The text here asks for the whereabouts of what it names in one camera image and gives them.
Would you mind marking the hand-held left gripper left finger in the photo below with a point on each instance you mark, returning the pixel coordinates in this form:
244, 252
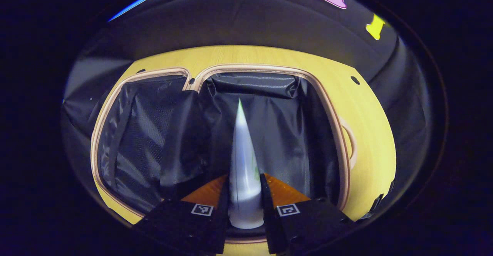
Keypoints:
185, 225

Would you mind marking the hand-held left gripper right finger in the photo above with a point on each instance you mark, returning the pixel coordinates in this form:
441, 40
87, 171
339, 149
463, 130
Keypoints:
304, 225

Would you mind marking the white cream tube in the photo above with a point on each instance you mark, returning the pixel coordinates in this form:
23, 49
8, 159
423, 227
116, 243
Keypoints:
244, 179

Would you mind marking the pink suitcase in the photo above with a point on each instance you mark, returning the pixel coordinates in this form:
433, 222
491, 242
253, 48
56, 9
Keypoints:
269, 94

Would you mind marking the black backdrop cloth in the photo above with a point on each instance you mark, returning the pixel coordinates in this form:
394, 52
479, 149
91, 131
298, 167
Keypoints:
231, 24

